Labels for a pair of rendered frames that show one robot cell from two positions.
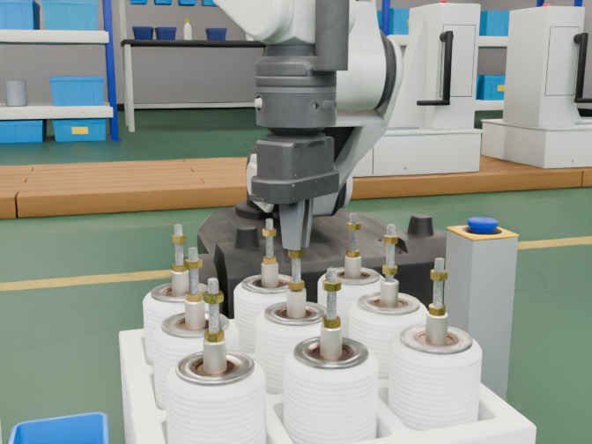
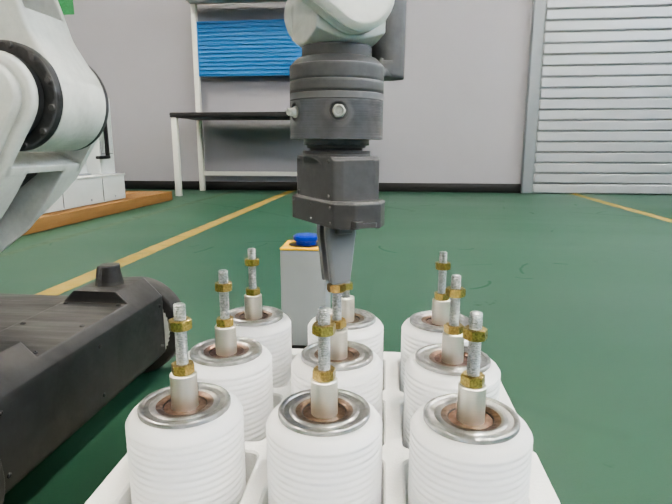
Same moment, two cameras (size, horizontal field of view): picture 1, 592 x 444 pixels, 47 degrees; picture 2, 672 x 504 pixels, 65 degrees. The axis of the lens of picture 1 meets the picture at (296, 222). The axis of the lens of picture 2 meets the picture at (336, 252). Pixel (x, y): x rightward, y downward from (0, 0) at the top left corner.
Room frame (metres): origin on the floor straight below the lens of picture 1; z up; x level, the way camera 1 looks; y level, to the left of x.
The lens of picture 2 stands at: (0.56, 0.48, 0.47)
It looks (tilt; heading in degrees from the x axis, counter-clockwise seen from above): 11 degrees down; 292
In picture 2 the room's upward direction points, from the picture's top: straight up
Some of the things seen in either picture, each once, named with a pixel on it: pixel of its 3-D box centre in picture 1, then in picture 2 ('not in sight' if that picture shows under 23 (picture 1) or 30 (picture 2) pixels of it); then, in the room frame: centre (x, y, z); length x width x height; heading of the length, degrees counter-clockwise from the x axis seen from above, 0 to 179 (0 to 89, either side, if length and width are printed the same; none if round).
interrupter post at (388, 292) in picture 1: (388, 293); (345, 309); (0.80, -0.11, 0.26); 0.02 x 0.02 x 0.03
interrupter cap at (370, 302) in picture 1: (388, 304); (345, 319); (0.80, -0.11, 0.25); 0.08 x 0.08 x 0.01
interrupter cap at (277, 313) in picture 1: (296, 314); (336, 355); (0.76, 0.00, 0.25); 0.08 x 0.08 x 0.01
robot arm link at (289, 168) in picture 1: (294, 141); (334, 159); (0.76, 0.00, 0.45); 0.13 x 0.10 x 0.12; 141
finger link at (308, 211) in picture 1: (302, 218); (330, 248); (0.77, -0.01, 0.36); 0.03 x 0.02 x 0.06; 51
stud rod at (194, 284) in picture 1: (194, 281); (324, 352); (0.73, 0.11, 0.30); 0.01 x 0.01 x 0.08
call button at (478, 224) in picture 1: (482, 226); (306, 240); (0.92, -0.26, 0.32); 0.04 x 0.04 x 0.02
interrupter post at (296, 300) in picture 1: (296, 303); (336, 343); (0.76, 0.00, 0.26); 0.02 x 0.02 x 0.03
